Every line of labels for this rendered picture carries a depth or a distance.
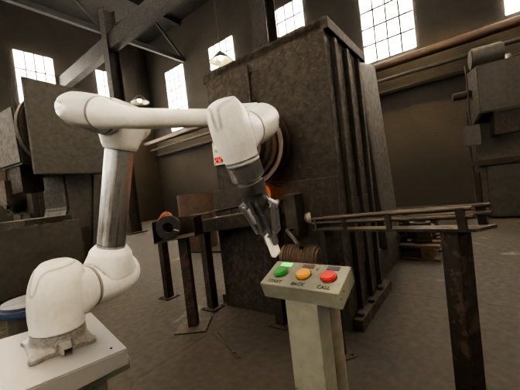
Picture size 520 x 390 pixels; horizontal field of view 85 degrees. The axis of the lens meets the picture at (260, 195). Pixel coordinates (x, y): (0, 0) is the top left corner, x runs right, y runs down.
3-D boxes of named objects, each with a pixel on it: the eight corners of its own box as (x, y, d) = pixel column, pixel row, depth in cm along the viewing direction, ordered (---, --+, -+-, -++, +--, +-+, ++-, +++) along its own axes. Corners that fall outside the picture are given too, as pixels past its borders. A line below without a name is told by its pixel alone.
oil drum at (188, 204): (202, 241, 512) (196, 193, 509) (226, 242, 476) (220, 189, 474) (175, 249, 464) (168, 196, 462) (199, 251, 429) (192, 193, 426)
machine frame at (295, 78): (274, 274, 276) (253, 94, 272) (393, 287, 211) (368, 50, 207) (220, 303, 218) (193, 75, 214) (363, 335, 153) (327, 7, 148)
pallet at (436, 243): (319, 254, 331) (316, 217, 330) (347, 239, 395) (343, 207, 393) (440, 261, 256) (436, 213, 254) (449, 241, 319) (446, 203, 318)
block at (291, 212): (295, 232, 173) (292, 193, 172) (308, 232, 168) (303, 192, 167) (287, 235, 164) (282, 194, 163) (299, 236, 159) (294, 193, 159)
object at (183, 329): (176, 320, 198) (163, 218, 196) (213, 316, 197) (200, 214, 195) (165, 336, 177) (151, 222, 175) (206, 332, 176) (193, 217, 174)
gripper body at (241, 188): (268, 172, 75) (279, 203, 78) (244, 176, 80) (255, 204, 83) (254, 183, 70) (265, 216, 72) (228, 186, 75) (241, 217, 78)
